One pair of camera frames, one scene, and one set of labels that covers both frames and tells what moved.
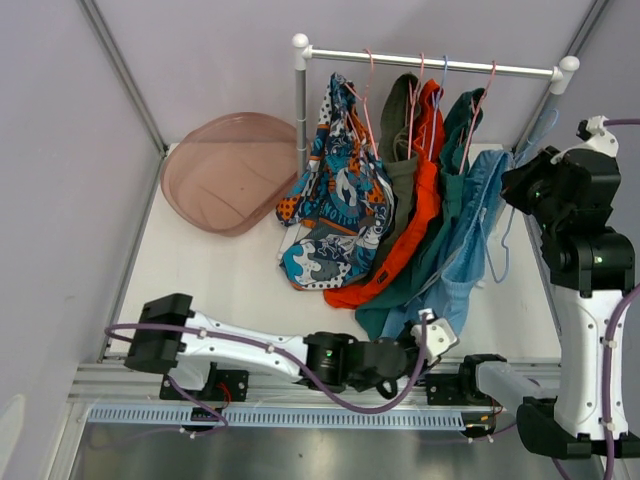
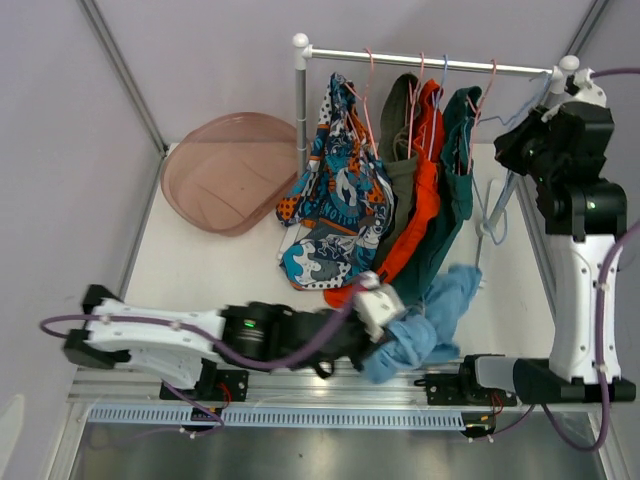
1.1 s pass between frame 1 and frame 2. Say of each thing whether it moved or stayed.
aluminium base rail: stayed
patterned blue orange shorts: stayed
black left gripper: moved
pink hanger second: stayed
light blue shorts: moved
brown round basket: stayed
